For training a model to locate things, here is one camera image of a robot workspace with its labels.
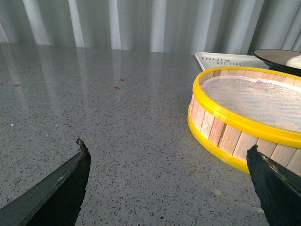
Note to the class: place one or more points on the white steamer cloth liner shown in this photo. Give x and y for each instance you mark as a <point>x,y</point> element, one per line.
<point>270,102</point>

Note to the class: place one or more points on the grey curtain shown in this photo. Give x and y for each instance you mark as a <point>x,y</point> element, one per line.
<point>171,26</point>

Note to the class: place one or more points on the cream bear tray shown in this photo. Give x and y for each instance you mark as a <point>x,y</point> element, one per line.
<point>211,60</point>

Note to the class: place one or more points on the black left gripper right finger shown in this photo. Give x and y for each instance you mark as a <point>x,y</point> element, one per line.
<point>278,189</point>

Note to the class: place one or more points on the beige plate with black rim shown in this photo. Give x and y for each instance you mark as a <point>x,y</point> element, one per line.
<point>276,60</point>

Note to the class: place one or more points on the yellow bamboo steamer basket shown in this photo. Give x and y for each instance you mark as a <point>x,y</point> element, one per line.
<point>228,135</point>

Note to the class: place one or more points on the white steamed bun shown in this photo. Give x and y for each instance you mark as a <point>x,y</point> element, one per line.
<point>294,62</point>

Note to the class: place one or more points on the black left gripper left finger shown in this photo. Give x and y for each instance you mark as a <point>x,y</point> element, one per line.
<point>54,201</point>

